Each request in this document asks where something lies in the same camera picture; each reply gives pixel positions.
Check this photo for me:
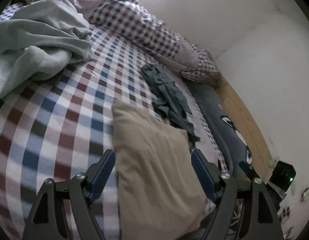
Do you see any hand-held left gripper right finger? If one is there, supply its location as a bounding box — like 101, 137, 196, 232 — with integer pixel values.
191, 149, 281, 240

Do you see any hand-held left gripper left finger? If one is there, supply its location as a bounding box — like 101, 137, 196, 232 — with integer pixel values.
21, 149, 116, 240

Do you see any beige garment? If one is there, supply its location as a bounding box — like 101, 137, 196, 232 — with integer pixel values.
111, 99, 215, 240

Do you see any dark grey cartoon pillow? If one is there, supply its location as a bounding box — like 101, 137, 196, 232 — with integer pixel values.
184, 81, 257, 180

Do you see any teal garment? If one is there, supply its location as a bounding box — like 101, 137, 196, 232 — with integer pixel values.
141, 64, 201, 149

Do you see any light blue cloth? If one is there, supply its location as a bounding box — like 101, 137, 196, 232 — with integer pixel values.
0, 0, 93, 102

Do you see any checkered quilt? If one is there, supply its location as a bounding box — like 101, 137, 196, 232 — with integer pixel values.
18, 0, 222, 88

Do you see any wooden bed frame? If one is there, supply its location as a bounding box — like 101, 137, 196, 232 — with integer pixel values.
216, 76, 276, 180

